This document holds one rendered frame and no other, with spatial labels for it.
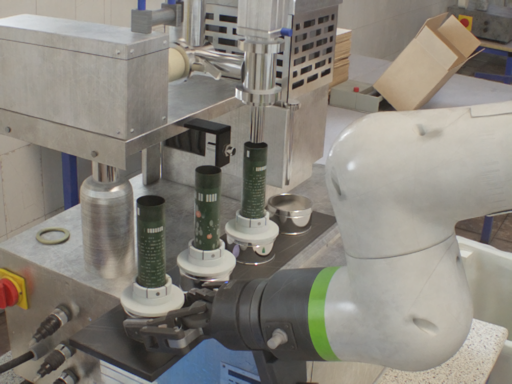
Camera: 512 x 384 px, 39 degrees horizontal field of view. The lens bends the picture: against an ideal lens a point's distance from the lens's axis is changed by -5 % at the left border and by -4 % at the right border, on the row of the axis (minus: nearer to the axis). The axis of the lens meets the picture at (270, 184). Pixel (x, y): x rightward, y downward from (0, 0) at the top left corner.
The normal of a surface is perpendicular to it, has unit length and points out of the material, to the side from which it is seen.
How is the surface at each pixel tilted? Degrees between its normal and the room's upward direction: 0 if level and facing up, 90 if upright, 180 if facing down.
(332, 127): 0
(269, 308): 59
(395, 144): 48
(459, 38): 76
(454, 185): 92
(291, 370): 70
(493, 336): 0
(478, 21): 90
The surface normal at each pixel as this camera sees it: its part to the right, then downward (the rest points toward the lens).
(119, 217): 0.58, 0.34
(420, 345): -0.04, 0.36
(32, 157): 0.87, 0.23
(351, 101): -0.49, 0.31
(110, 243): 0.22, 0.38
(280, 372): 0.84, -0.10
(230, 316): -0.54, -0.08
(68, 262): 0.05, -0.92
